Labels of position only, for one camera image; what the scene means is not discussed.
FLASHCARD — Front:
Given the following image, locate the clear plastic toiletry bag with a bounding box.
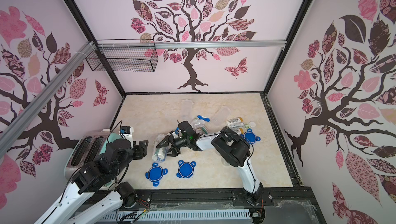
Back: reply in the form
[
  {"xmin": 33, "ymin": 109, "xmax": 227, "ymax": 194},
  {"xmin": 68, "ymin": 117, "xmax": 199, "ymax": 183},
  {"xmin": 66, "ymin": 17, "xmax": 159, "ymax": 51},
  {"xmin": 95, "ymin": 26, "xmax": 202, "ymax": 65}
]
[{"xmin": 190, "ymin": 118, "xmax": 208, "ymax": 134}]

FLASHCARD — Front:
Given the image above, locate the detached blue container lid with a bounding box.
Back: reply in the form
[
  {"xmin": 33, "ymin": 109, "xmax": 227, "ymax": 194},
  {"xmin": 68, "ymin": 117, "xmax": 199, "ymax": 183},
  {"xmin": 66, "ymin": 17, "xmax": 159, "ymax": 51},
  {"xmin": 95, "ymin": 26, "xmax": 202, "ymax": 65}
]
[{"xmin": 242, "ymin": 129, "xmax": 261, "ymax": 145}]

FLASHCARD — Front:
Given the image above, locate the small white round cap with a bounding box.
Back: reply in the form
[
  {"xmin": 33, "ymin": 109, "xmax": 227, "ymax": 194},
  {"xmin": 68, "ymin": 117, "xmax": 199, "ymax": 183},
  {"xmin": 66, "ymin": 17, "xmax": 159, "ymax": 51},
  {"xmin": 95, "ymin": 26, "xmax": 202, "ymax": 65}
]
[{"xmin": 249, "ymin": 121, "xmax": 256, "ymax": 128}]

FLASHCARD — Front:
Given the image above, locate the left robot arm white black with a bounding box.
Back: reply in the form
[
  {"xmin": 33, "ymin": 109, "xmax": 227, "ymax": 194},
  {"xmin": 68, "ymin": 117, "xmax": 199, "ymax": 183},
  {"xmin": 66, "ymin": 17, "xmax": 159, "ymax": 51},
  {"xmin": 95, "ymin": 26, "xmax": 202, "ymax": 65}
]
[{"xmin": 36, "ymin": 138, "xmax": 148, "ymax": 224}]

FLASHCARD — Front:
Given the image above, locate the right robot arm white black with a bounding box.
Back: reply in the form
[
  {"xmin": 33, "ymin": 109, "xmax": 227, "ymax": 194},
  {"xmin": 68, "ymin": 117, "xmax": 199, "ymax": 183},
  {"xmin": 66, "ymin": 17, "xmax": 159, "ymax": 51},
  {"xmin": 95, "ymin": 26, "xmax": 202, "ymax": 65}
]
[{"xmin": 156, "ymin": 121, "xmax": 264, "ymax": 205}]

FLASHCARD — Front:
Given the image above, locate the mint green silver toaster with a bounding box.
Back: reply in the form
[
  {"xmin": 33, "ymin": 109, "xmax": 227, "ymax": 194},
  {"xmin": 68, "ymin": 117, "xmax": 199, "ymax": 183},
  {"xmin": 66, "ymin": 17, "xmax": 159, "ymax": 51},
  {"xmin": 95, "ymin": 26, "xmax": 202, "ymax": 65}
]
[{"xmin": 64, "ymin": 129, "xmax": 121, "ymax": 180}]

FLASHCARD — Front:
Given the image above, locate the white slotted cable duct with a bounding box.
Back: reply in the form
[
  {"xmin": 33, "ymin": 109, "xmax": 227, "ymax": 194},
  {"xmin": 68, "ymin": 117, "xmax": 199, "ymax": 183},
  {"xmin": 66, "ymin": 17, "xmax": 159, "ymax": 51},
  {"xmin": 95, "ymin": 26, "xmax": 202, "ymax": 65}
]
[{"xmin": 99, "ymin": 209, "xmax": 251, "ymax": 224}]

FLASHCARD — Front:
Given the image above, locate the black wire basket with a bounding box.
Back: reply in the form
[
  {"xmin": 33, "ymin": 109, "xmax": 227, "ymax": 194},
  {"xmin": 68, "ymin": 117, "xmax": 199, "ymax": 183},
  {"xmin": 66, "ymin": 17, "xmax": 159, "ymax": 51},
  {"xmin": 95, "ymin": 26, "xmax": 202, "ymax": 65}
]
[{"xmin": 86, "ymin": 38, "xmax": 159, "ymax": 72}]

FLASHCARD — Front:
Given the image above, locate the back aluminium rail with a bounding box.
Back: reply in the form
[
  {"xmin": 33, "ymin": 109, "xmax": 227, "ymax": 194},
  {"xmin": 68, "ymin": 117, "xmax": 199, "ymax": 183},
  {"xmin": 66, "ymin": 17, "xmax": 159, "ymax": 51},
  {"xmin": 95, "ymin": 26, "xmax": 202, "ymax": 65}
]
[{"xmin": 98, "ymin": 40, "xmax": 287, "ymax": 49}]

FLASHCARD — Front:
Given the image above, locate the aluminium rail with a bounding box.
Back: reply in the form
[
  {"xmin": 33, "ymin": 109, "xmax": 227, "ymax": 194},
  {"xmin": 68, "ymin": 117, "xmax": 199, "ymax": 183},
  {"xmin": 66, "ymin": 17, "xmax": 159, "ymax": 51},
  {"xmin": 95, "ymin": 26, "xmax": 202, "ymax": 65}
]
[
  {"xmin": 98, "ymin": 40, "xmax": 287, "ymax": 49},
  {"xmin": 1, "ymin": 41, "xmax": 95, "ymax": 156}
]

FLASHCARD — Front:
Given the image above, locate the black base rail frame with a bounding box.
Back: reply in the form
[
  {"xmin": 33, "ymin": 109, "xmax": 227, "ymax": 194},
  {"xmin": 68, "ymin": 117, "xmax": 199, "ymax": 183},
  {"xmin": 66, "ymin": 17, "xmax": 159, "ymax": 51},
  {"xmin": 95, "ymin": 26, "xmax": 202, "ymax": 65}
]
[{"xmin": 76, "ymin": 187, "xmax": 326, "ymax": 224}]

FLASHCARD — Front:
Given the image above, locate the left aluminium rail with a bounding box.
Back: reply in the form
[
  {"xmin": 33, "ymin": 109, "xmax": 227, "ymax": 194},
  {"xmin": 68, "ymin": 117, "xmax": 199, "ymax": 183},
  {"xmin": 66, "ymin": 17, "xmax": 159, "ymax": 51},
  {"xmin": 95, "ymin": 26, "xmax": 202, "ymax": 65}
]
[{"xmin": 1, "ymin": 41, "xmax": 95, "ymax": 156}]

